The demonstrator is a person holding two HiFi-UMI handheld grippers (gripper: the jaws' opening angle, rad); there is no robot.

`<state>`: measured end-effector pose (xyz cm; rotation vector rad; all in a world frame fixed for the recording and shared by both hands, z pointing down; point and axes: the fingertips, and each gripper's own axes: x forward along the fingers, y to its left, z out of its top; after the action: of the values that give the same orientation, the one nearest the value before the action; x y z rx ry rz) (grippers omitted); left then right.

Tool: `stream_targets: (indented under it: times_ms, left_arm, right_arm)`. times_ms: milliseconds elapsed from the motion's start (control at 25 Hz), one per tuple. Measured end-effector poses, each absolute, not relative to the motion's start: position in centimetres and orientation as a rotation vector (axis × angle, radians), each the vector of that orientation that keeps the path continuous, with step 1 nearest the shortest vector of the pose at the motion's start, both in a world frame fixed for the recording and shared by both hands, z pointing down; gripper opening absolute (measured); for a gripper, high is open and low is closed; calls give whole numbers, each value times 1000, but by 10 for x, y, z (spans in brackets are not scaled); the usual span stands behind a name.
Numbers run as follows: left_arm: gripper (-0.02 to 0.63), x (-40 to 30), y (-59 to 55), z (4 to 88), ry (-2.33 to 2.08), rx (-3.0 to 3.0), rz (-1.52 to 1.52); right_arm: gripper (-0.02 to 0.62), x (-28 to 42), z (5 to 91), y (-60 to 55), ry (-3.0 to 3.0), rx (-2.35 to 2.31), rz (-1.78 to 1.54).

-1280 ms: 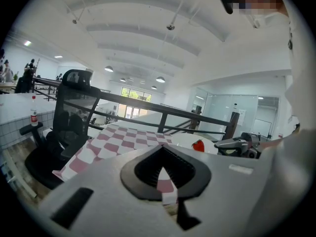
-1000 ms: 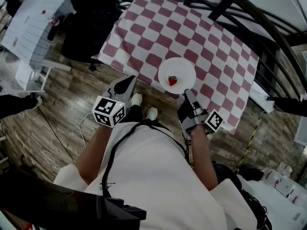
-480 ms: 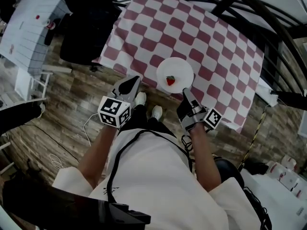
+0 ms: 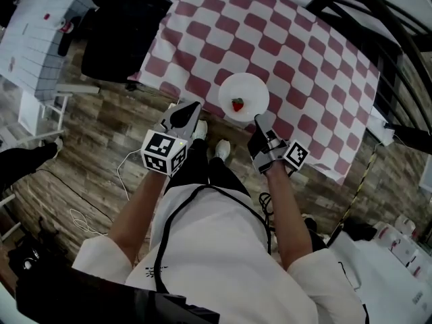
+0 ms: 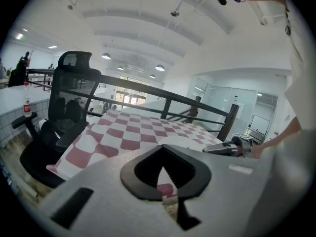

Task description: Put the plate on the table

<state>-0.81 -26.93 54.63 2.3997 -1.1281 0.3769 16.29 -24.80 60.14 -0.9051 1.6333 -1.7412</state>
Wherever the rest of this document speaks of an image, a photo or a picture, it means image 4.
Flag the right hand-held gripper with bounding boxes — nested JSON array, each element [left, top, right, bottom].
[[247, 113, 311, 176]]

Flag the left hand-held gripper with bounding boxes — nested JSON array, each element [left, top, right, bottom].
[[140, 100, 203, 177]]

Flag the white round plate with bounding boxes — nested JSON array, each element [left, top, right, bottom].
[[218, 72, 270, 122]]

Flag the person's left forearm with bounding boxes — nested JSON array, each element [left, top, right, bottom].
[[107, 170, 169, 266]]

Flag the person's right forearm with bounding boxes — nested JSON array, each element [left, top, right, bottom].
[[266, 162, 313, 273]]

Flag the red white checkered table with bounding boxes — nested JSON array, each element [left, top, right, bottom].
[[127, 0, 381, 186]]

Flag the person's left white shoe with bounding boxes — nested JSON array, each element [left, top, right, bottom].
[[192, 119, 209, 141]]

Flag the person's white shoe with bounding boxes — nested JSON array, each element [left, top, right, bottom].
[[192, 119, 209, 141], [214, 139, 232, 161]]

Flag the person's right white shoe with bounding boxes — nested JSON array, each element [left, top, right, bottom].
[[214, 139, 232, 161]]

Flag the person's black trousers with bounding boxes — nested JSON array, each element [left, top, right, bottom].
[[165, 138, 252, 198]]

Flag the black mesh office chair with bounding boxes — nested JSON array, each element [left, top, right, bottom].
[[80, 0, 175, 92]]

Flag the white wooden chair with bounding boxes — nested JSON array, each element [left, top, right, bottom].
[[0, 84, 102, 148]]

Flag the yellow black hazard tape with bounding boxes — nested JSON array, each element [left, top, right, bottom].
[[325, 145, 377, 246]]

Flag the white flat board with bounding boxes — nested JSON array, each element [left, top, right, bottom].
[[366, 108, 396, 146]]

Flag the person's white shirt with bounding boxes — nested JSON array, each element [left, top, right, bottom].
[[72, 184, 369, 324]]

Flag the black bag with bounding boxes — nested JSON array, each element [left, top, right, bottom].
[[347, 221, 378, 242]]

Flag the white grid-cloth table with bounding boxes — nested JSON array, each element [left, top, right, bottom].
[[0, 0, 99, 94]]

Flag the white packs with red print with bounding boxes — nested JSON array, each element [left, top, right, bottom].
[[374, 213, 428, 278]]

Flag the white side table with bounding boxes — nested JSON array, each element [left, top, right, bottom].
[[329, 231, 432, 324]]

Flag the long white floor cable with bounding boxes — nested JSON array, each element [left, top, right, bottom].
[[116, 146, 142, 202]]

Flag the black harness cable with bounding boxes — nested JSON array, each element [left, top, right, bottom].
[[153, 184, 273, 295]]

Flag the coiled white cable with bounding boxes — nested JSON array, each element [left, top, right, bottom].
[[70, 207, 109, 238]]

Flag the black wearable camera rig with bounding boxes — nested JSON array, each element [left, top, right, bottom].
[[15, 265, 220, 324]]

